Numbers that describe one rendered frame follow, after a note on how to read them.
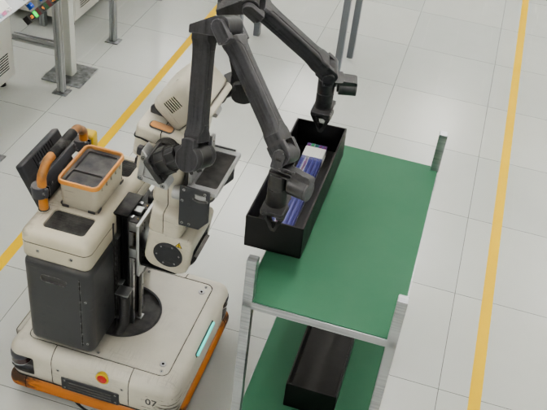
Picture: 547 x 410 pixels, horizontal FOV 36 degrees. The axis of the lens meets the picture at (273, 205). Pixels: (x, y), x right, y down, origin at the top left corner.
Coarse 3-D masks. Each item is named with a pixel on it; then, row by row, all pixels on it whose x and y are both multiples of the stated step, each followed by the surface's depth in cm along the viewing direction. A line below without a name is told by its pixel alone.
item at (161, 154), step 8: (160, 144) 250; (176, 144) 245; (152, 152) 245; (160, 152) 244; (168, 152) 243; (144, 160) 243; (152, 160) 244; (160, 160) 243; (168, 160) 243; (152, 168) 243; (160, 168) 244; (168, 168) 244; (176, 168) 247; (152, 176) 244; (160, 176) 246
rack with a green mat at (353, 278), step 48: (336, 192) 284; (384, 192) 286; (432, 192) 290; (336, 240) 264; (384, 240) 266; (288, 288) 245; (336, 288) 247; (384, 288) 249; (240, 336) 248; (288, 336) 312; (384, 336) 233; (240, 384) 261; (384, 384) 243
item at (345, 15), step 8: (344, 0) 496; (360, 0) 537; (344, 8) 499; (360, 8) 540; (240, 16) 523; (344, 16) 502; (360, 16) 546; (256, 24) 570; (344, 24) 505; (352, 24) 548; (256, 32) 573; (344, 32) 507; (352, 32) 551; (344, 40) 512; (352, 40) 554; (336, 48) 515; (352, 48) 557; (336, 56) 518; (352, 56) 563
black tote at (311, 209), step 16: (304, 128) 286; (320, 128) 285; (336, 128) 283; (304, 144) 290; (320, 144) 289; (336, 144) 287; (336, 160) 275; (320, 176) 277; (320, 192) 254; (256, 208) 251; (304, 208) 262; (320, 208) 263; (256, 224) 242; (272, 224) 241; (304, 224) 240; (256, 240) 246; (272, 240) 244; (288, 240) 242; (304, 240) 246
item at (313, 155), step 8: (312, 144) 285; (304, 152) 281; (312, 152) 281; (320, 152) 282; (304, 160) 277; (312, 160) 278; (320, 160) 278; (304, 168) 274; (312, 168) 274; (320, 168) 280; (296, 200) 260; (296, 208) 257; (288, 216) 253; (296, 216) 254; (288, 224) 250
